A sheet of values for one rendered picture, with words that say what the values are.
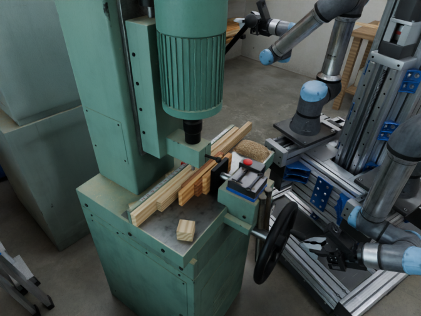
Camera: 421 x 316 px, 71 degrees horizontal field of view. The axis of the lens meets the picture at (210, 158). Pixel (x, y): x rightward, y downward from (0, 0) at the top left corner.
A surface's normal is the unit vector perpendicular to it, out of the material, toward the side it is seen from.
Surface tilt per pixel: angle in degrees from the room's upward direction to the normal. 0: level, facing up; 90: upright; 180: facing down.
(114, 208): 0
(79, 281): 0
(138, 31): 90
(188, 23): 90
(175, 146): 90
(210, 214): 0
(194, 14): 90
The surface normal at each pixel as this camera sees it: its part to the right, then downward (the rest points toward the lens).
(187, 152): -0.56, 0.50
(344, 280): 0.03, -0.79
